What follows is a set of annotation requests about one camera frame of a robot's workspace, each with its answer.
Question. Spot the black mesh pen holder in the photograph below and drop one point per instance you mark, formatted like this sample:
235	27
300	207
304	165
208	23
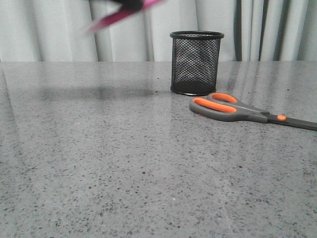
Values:
194	62

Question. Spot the grey curtain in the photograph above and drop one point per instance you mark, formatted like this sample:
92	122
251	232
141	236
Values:
54	30

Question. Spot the grey orange scissors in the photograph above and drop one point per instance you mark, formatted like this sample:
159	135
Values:
225	107

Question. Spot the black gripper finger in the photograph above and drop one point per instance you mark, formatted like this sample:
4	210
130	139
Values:
131	5

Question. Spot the pink marker pen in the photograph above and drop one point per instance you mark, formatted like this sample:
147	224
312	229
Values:
121	14

